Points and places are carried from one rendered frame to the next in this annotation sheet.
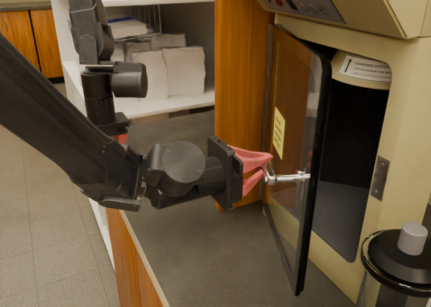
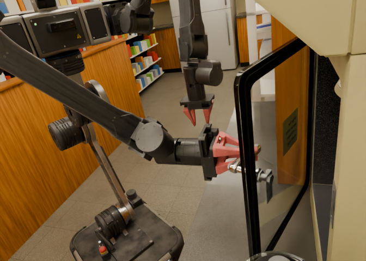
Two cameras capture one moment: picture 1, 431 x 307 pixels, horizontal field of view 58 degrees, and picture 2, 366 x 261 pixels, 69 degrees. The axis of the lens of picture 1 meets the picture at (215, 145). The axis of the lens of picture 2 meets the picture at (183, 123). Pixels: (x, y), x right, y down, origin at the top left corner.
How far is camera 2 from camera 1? 39 cm
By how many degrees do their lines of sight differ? 44
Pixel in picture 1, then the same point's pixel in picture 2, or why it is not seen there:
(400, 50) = (344, 67)
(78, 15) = (182, 30)
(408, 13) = (317, 28)
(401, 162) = (353, 196)
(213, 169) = (193, 147)
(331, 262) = not seen: outside the picture
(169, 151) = (142, 128)
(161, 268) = (205, 204)
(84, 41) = (182, 46)
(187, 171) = (147, 144)
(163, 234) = (224, 183)
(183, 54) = not seen: hidden behind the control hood
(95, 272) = not seen: hidden behind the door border
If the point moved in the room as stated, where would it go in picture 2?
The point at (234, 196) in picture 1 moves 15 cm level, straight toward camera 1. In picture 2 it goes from (208, 171) to (146, 217)
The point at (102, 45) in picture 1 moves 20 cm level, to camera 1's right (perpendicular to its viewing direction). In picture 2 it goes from (191, 49) to (253, 50)
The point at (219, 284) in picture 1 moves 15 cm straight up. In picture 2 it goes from (227, 233) to (221, 186)
